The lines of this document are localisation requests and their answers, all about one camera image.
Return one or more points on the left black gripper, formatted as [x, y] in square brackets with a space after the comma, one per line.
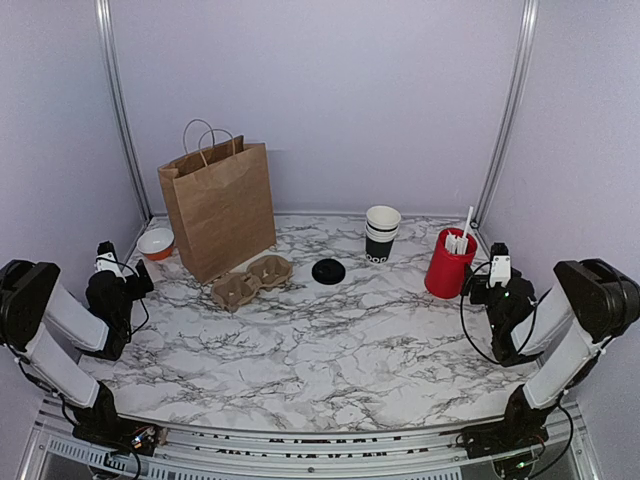
[139, 290]

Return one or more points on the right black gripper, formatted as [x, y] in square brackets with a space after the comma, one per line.
[477, 281]

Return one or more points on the black plastic cup lid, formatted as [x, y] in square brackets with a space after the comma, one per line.
[328, 271]

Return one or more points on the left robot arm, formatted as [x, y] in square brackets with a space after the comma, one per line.
[42, 323]

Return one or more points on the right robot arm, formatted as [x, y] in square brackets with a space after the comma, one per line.
[590, 304]

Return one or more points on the red cylindrical holder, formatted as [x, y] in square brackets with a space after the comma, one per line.
[446, 272]

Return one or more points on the white and orange bowl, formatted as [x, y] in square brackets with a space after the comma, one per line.
[156, 244]

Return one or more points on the white sugar packets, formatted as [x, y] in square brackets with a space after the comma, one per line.
[456, 244]

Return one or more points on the cardboard cup carrier tray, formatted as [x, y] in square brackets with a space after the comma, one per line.
[239, 288]

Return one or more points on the stack of paper cups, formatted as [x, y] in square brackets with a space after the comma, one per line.
[381, 228]

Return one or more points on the brown paper bag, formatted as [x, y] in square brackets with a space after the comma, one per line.
[219, 203]

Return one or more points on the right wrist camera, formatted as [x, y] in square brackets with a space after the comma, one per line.
[500, 265]

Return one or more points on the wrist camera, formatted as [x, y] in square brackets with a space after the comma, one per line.
[106, 259]
[500, 265]

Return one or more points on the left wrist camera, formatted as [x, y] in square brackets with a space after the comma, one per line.
[106, 259]

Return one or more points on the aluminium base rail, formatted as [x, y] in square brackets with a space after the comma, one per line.
[198, 452]

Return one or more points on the right aluminium frame post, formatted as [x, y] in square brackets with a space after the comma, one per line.
[514, 98]

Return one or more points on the aluminium frame post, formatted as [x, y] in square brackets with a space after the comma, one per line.
[107, 38]
[514, 98]

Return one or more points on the left aluminium frame post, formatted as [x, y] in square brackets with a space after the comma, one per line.
[107, 38]

